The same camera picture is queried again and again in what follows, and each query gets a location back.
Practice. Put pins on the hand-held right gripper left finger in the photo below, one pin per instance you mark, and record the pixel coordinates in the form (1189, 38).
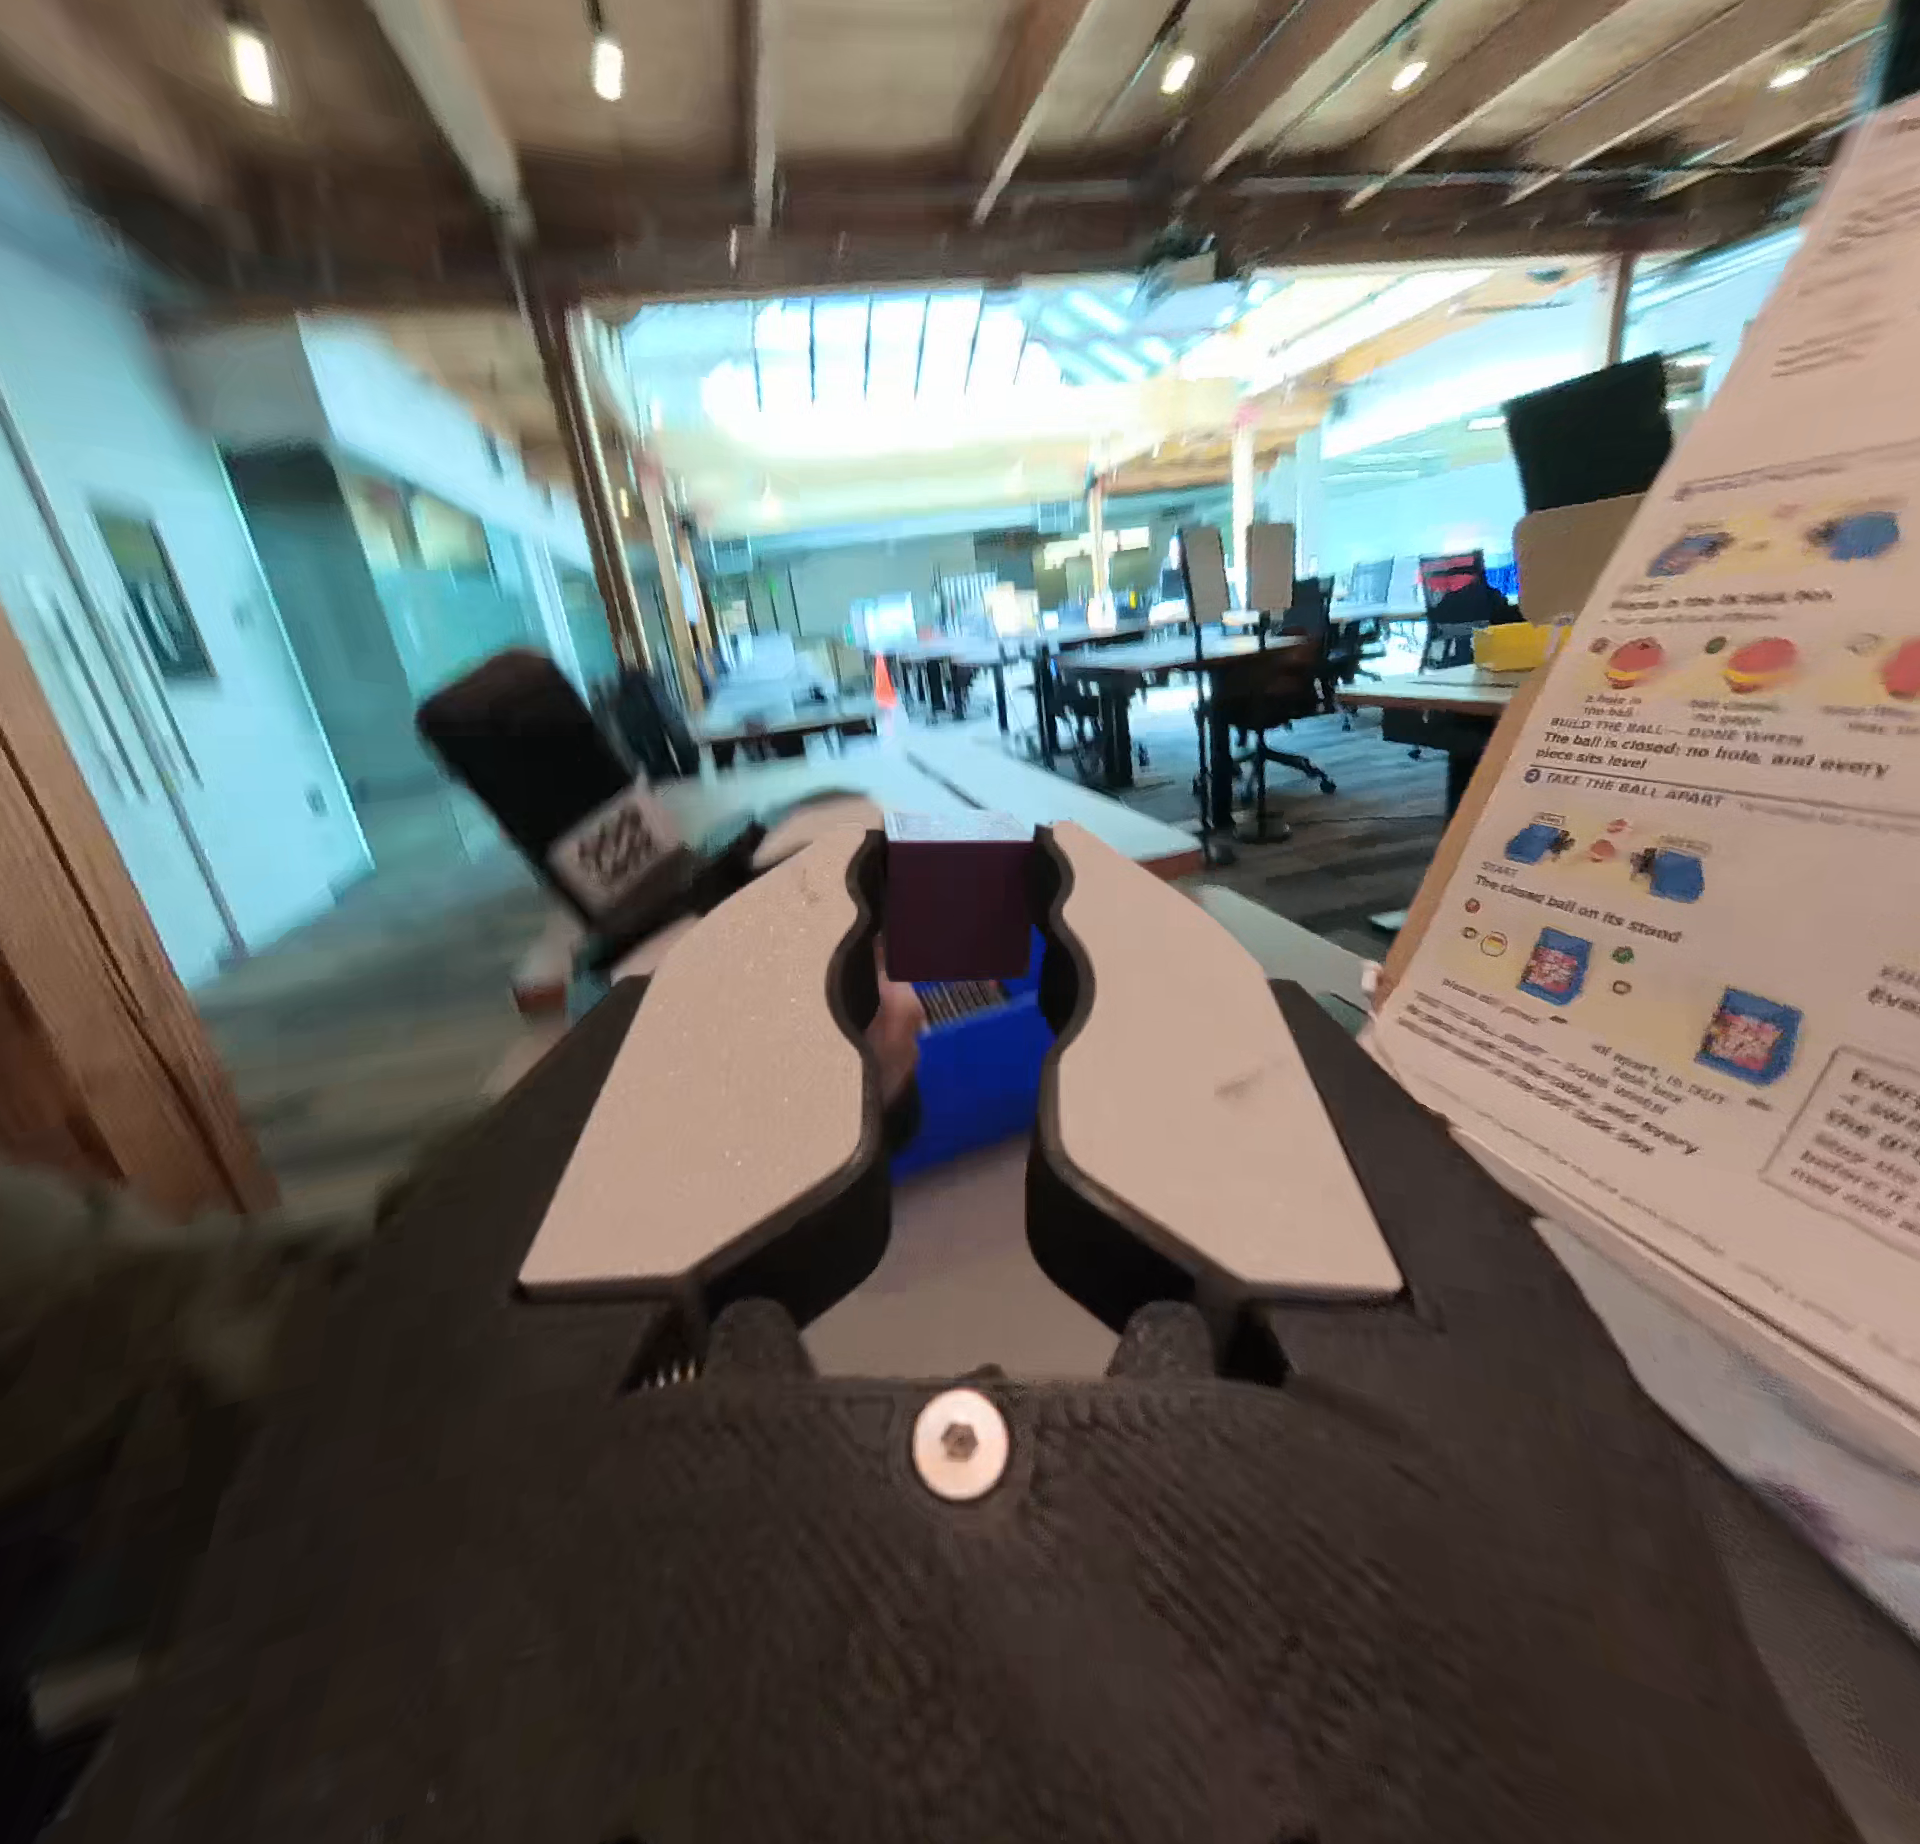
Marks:
(720, 1096)

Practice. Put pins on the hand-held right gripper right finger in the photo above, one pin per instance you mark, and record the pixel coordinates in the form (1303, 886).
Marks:
(1201, 1079)

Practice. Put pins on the blue plastic bin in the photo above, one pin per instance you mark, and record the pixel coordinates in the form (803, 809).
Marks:
(967, 1086)

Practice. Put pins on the purple cube block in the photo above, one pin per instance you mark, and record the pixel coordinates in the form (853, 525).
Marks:
(961, 901)

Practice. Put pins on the orange traffic cone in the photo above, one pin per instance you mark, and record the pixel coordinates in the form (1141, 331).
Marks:
(884, 681)

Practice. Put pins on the black office chair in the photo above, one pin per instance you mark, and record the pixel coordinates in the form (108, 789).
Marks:
(1291, 676)

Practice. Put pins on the wooden office desk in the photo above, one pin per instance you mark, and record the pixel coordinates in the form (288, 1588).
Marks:
(1186, 660)

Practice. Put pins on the yellow bin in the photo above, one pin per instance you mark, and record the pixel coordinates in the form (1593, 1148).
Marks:
(1518, 648)

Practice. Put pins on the printed instruction sheet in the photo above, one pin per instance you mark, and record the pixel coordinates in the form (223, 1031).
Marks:
(1711, 886)

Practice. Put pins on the black panel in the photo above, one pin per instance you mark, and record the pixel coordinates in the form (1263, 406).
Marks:
(1587, 434)

